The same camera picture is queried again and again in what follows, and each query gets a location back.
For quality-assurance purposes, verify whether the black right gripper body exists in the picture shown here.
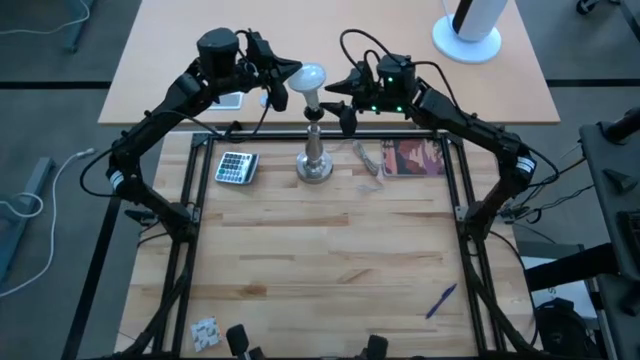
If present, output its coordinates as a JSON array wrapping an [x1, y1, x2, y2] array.
[[349, 62, 382, 114]]

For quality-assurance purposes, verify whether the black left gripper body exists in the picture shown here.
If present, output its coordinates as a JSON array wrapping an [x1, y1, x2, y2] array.
[[234, 49, 281, 96]]

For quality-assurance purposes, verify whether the white flood lightbulb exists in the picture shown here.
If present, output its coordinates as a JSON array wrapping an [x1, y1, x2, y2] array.
[[287, 63, 327, 112]]

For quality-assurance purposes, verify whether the silver table lamp base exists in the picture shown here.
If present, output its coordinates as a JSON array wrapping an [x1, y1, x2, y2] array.
[[295, 107, 335, 185]]

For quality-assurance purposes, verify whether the white flat box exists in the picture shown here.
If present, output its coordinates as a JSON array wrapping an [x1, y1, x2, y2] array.
[[207, 92, 245, 110]]

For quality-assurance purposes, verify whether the light wooden desk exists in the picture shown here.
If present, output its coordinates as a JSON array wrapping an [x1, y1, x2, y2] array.
[[98, 0, 561, 126]]

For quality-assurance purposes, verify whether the grey desk calculator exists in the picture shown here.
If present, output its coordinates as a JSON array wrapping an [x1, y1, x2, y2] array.
[[214, 151, 261, 186]]

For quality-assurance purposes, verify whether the white round stand base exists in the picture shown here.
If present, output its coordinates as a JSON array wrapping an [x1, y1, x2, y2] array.
[[432, 0, 503, 65]]

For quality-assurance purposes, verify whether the blue-grey table leg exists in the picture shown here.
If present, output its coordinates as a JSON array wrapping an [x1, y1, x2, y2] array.
[[62, 0, 89, 54], [0, 157, 56, 284]]

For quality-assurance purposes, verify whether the blue pen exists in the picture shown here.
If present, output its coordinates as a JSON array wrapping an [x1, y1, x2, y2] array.
[[425, 283, 458, 320]]

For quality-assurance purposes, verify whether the small printed sticker sheet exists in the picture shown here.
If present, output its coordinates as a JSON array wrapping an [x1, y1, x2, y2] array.
[[190, 315, 223, 353]]

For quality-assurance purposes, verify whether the grey equipment cart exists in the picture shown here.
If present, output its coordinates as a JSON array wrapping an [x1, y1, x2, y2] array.
[[524, 107, 640, 360]]

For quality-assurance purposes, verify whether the black backpack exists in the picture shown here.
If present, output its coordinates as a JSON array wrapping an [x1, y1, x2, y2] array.
[[534, 298, 599, 360]]

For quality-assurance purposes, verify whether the clear lamp power cord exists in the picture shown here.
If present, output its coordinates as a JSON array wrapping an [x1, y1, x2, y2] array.
[[352, 139, 386, 194]]

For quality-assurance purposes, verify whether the black aluminium table frame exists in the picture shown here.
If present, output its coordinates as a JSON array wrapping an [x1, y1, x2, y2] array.
[[149, 128, 506, 360]]

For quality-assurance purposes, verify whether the black cable bundle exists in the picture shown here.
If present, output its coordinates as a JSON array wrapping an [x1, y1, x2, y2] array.
[[499, 157, 596, 226]]

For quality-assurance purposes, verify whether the white floor cable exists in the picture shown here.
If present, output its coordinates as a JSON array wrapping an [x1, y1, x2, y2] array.
[[0, 148, 96, 300], [0, 0, 91, 36]]

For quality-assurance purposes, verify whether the black leader arm handle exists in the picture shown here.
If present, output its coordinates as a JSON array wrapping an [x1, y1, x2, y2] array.
[[366, 334, 390, 360], [225, 323, 251, 360]]

